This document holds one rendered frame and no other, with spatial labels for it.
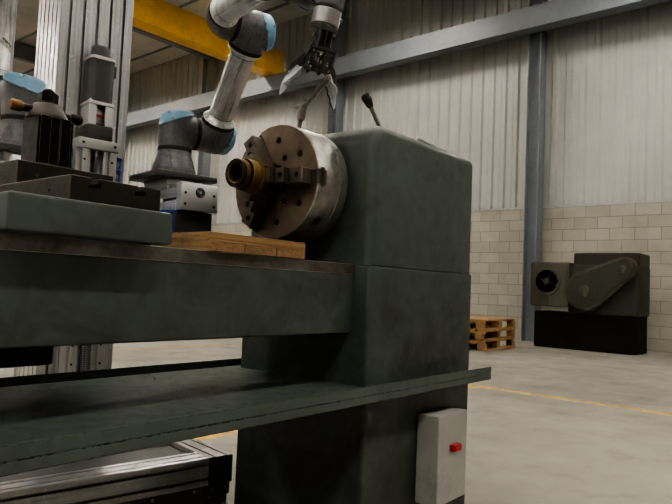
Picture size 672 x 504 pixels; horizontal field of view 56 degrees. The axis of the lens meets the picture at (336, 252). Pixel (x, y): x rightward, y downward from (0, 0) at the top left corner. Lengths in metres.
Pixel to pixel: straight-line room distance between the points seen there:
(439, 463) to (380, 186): 0.81
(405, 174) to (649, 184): 9.94
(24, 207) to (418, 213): 1.17
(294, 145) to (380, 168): 0.24
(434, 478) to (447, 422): 0.16
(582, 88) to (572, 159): 1.26
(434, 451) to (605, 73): 10.81
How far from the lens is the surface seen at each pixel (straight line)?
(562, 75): 12.61
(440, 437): 1.93
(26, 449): 1.03
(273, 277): 1.48
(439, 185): 2.01
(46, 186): 1.22
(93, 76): 2.29
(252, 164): 1.63
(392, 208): 1.78
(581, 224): 11.81
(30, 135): 1.44
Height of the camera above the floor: 0.80
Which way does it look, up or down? 3 degrees up
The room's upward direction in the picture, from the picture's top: 2 degrees clockwise
